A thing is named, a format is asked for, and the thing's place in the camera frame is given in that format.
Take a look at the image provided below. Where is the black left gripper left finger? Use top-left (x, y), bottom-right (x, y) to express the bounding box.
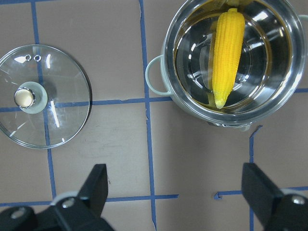
top-left (0, 164), bottom-right (113, 231)

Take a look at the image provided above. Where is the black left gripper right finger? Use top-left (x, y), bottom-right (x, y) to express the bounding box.
top-left (241, 163), bottom-right (308, 231)

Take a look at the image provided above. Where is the glass pot lid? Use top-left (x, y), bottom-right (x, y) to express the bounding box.
top-left (0, 44), bottom-right (92, 149)

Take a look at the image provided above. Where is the yellow corn cob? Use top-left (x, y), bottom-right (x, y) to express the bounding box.
top-left (212, 8), bottom-right (245, 109)

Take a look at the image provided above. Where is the mint green electric pot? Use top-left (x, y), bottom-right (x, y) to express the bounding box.
top-left (154, 0), bottom-right (307, 129)

